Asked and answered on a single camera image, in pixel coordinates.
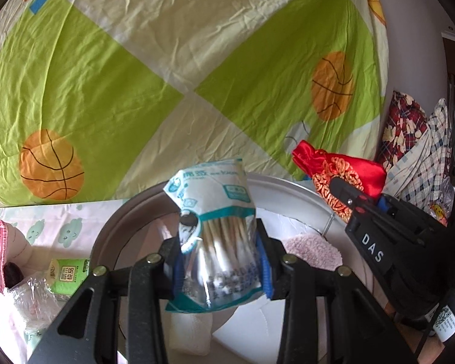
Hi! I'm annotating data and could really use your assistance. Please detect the red embroidered satin pouch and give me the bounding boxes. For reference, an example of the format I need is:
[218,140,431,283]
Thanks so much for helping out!
[291,140,388,224]

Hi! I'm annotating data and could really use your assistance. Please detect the green tissue pack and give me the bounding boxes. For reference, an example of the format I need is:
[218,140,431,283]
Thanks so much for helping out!
[46,259,89,297]

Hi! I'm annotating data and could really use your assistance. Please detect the white gauze roll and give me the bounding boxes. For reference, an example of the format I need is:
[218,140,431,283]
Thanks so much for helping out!
[169,313,213,357]

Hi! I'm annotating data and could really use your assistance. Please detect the clear plastic bag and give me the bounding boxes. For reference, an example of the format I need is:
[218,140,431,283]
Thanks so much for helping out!
[5,273,65,334]

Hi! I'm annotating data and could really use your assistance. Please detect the cotton swab packet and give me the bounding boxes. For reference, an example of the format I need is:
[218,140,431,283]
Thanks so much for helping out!
[163,159,261,314]

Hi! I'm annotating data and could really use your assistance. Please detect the pink-trimmed white knit cloth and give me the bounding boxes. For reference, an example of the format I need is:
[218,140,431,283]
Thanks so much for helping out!
[0,220,32,293]

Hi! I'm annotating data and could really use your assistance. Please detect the dark purple velvet scrunchie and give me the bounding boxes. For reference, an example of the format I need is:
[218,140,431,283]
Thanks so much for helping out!
[3,262,23,289]

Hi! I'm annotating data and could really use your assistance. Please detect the smiley toy in bag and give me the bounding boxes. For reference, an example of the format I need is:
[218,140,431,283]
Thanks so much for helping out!
[428,184,455,226]

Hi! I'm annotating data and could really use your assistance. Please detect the pink fluffy powder puff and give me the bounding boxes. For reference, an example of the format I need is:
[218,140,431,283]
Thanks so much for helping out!
[282,233,343,271]

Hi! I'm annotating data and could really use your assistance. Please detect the blue white plaid fabric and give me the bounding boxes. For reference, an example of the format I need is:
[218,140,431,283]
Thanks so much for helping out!
[383,99,452,211]

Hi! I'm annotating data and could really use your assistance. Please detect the round Danish cookie tin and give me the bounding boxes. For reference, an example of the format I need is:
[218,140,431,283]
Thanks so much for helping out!
[91,174,375,363]

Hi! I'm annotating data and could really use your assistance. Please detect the red plaid bear fabric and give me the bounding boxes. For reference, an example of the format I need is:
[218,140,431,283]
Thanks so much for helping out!
[376,90,427,172]

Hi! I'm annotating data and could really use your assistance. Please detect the cloud print table cloth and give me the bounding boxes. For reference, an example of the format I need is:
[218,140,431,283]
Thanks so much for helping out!
[0,200,125,363]

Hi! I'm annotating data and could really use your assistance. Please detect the green cream sports bedsheet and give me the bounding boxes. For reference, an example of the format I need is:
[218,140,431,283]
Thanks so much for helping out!
[0,0,389,207]

